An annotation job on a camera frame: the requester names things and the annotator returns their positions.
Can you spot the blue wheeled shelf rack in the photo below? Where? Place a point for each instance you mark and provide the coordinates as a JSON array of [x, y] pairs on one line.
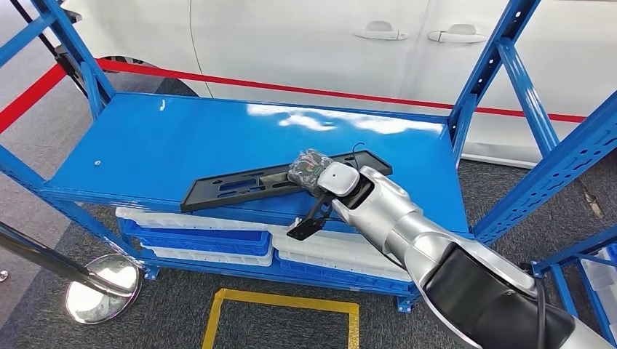
[[573, 250]]

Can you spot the black stanchion post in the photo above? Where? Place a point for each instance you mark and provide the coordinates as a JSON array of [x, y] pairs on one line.
[[48, 46]]

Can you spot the blue metal shelf rack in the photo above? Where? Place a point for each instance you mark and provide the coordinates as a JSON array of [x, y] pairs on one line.
[[144, 135]]

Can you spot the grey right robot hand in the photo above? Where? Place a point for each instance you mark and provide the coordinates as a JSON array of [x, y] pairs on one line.
[[308, 166]]

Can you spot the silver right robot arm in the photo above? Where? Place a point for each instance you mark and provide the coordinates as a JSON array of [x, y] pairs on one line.
[[390, 202]]

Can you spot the yellow floor tape square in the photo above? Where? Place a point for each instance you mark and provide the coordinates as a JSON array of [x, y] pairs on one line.
[[353, 327]]

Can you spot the white plastic bin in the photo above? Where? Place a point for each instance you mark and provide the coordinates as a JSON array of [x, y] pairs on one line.
[[193, 222], [207, 257], [600, 279], [347, 267], [337, 245]]

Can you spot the chrome stanchion post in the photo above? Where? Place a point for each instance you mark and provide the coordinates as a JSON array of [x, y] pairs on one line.
[[101, 298]]

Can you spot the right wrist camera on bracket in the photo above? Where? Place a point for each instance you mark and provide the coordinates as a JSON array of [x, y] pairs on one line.
[[303, 229]]

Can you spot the white car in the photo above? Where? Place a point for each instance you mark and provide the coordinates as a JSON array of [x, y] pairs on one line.
[[289, 48]]

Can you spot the black plastic plate part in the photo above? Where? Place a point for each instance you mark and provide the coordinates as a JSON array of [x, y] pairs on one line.
[[371, 161]]

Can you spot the long red barrier belt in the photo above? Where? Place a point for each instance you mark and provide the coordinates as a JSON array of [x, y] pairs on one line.
[[289, 88]]

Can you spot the short red barrier belt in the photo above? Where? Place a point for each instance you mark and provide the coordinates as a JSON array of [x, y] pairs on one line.
[[29, 96]]

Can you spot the small metal hook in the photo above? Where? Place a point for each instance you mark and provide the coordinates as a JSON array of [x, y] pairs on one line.
[[3, 277]]

